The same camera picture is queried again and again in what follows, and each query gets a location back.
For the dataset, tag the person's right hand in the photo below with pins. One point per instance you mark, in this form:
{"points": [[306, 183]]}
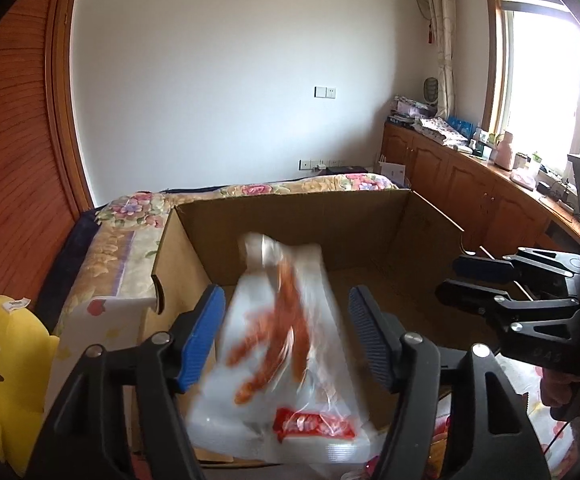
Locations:
{"points": [[556, 388]]}

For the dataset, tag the clear bag of red snacks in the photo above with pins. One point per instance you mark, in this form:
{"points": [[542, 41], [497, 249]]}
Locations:
{"points": [[283, 388]]}

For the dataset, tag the strawberry print bed sheet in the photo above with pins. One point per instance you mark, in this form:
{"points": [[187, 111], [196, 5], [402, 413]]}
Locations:
{"points": [[118, 323]]}

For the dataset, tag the wooden wardrobe door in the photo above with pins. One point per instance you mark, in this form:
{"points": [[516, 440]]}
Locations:
{"points": [[43, 191]]}

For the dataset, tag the folded floral cloth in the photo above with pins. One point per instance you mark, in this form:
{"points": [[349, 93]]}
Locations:
{"points": [[437, 130]]}

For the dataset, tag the brown cardboard box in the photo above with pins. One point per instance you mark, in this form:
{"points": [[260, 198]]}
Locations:
{"points": [[419, 258]]}

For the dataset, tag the white paper bag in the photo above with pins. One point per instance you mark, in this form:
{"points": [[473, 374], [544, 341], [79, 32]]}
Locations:
{"points": [[394, 171]]}

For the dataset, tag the wooden cabinet row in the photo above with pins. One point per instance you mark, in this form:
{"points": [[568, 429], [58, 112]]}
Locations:
{"points": [[494, 212]]}

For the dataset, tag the pink bottle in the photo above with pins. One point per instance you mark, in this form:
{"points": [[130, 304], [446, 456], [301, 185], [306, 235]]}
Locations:
{"points": [[504, 157]]}

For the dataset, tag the floral bed quilt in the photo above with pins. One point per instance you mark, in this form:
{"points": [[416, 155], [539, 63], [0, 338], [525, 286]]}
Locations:
{"points": [[168, 247]]}

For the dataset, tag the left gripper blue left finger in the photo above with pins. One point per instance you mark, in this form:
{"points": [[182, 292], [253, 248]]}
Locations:
{"points": [[197, 332]]}

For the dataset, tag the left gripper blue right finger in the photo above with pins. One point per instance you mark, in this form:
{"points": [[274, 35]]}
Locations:
{"points": [[380, 335]]}

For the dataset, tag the white wall switch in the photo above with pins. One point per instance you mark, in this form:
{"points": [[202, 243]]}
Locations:
{"points": [[325, 93]]}

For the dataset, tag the yellow plush toy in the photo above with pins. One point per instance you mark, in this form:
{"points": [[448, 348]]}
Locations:
{"points": [[27, 351]]}

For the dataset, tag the small desk fan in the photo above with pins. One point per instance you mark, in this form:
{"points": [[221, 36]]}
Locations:
{"points": [[431, 91]]}

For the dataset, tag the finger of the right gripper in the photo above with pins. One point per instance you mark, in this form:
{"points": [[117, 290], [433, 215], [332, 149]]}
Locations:
{"points": [[526, 265], [475, 295]]}

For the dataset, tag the wall power strip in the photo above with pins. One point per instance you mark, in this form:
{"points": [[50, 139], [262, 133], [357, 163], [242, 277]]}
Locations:
{"points": [[311, 165]]}

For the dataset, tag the patterned curtain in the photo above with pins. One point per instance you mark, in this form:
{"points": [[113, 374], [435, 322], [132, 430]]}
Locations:
{"points": [[443, 21]]}

